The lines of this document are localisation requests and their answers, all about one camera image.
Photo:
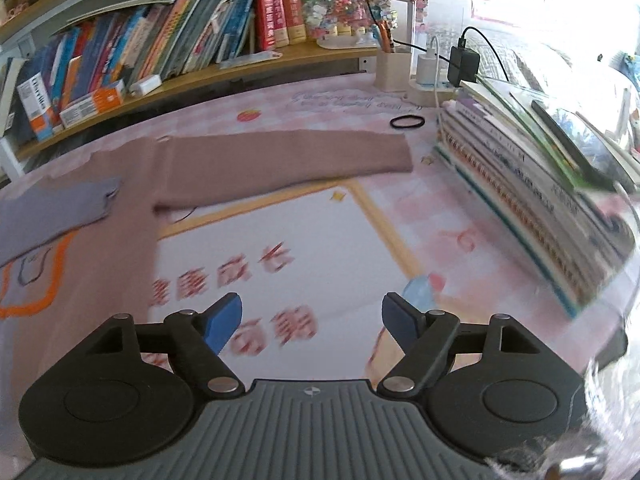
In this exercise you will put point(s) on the stack of spiral workbooks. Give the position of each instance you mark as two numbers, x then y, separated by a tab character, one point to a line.
525	180

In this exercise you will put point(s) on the beige power strip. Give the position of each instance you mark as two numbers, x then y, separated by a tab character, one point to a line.
425	94

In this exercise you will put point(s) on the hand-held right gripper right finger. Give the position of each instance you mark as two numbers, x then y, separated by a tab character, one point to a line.
400	322

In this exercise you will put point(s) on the white power adapter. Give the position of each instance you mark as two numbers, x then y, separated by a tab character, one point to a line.
429	71

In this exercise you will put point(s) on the light blue booklet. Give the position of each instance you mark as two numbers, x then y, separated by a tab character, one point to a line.
250	59

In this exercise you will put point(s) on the mauve knit sweater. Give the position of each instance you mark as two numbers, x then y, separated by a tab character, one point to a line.
280	160

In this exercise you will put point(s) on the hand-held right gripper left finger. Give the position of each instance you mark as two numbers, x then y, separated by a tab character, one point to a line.
222	322

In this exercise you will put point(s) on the cartoon wall sticker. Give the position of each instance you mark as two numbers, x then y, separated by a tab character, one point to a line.
421	2

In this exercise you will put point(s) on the purple fleece garment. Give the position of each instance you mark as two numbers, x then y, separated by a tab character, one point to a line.
50	215

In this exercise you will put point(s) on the beige pen cup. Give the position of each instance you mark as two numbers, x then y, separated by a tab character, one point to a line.
391	70

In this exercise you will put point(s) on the row of colourful books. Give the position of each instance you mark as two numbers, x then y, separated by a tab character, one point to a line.
150	35

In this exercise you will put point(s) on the tall white orange box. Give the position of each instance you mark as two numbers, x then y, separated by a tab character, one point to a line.
37	107

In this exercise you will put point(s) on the flat white orange box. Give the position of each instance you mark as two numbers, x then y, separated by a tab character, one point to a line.
92	104

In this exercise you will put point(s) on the black power adapter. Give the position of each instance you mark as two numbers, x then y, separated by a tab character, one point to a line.
462	67

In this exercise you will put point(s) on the wooden bookshelf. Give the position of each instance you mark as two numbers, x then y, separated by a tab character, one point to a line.
200	82

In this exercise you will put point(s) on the small white box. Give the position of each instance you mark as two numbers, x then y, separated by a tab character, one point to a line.
145	85

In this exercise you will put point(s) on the colourful paper ornament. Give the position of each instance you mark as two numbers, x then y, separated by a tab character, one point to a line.
345	10

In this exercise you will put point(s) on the pink checked printed table mat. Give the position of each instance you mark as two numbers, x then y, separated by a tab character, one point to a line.
300	230

